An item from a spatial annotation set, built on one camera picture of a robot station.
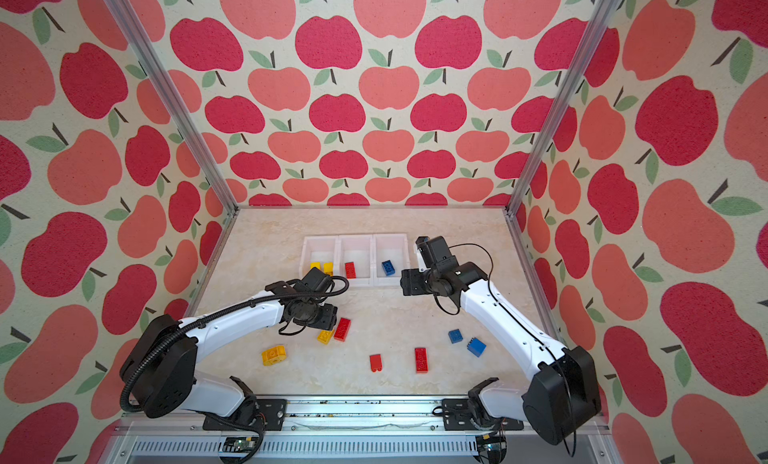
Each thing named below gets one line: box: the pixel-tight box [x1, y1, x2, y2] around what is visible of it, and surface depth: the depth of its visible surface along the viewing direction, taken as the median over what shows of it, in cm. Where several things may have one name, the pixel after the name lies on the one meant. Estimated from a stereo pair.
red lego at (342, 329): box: [334, 317, 351, 342], surface depth 89 cm
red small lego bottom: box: [369, 354, 383, 373], surface depth 84 cm
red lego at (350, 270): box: [345, 262, 357, 279], surface depth 103 cm
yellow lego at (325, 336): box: [317, 329, 334, 345], surface depth 88 cm
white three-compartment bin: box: [299, 233, 410, 286], surface depth 104 cm
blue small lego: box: [448, 328, 464, 344], surface depth 88 cm
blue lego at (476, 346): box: [467, 337, 487, 357], surface depth 85 cm
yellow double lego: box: [261, 345, 287, 366], surface depth 83 cm
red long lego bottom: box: [414, 348, 429, 374], surface depth 82 cm
